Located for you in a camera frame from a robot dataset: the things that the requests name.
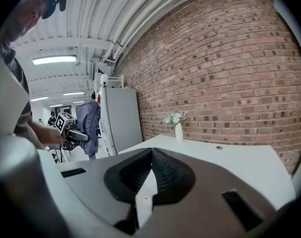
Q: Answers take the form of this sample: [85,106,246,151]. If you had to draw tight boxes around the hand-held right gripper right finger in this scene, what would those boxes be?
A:
[137,147,278,238]

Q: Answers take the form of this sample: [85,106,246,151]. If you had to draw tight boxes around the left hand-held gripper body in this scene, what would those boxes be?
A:
[55,112,78,151]

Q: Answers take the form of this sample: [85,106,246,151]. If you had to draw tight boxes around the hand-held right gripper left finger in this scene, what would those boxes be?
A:
[57,147,154,228]

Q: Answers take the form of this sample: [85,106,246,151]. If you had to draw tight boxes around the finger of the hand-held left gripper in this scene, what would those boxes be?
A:
[68,129,89,141]

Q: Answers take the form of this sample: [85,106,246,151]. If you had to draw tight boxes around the blue-grey cloth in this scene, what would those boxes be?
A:
[75,100,101,157]

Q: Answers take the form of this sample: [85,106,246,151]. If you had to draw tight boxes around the person's left forearm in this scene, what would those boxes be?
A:
[28,119,64,145]

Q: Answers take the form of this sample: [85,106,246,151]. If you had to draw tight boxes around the white desk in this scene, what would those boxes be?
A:
[118,134,297,211]

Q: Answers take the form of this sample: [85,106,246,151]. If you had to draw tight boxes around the person's dark grey shirt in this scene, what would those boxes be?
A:
[0,33,46,151]

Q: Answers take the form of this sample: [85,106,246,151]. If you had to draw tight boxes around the grey refrigerator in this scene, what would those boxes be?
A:
[97,87,144,156]

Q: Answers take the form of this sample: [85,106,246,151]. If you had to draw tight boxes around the wide ceiling light panel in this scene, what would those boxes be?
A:
[32,55,77,65]

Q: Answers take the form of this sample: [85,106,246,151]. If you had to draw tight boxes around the white vase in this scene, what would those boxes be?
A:
[175,122,183,143]

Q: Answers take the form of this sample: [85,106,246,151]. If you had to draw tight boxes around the pale artificial flowers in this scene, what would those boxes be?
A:
[164,111,187,127]

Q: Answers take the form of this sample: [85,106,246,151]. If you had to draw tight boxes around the person's head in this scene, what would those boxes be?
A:
[1,0,57,43]

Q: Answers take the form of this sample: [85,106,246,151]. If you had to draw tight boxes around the black cap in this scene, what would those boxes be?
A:
[33,0,57,19]

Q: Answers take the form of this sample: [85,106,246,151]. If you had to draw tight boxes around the bundle of white ceiling pipes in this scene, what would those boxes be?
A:
[100,0,198,61]

